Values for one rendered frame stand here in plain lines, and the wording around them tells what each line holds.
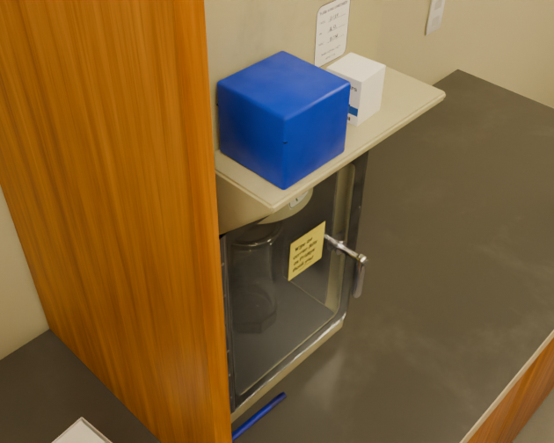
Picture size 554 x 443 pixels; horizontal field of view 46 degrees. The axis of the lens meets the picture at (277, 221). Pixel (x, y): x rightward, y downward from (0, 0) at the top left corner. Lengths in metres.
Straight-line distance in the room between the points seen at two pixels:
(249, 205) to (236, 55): 0.16
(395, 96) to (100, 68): 0.38
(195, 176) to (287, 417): 0.66
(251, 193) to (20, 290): 0.70
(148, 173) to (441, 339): 0.80
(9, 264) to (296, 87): 0.73
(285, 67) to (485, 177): 1.07
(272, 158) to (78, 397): 0.70
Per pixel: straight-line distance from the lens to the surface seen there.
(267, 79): 0.69
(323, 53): 0.83
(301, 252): 0.98
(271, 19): 0.74
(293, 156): 0.67
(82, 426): 1.16
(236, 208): 0.72
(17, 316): 1.34
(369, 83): 0.78
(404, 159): 1.73
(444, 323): 1.34
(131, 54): 0.59
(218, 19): 0.68
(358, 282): 1.08
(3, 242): 1.22
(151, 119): 0.61
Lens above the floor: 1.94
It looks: 42 degrees down
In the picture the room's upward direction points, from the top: 1 degrees clockwise
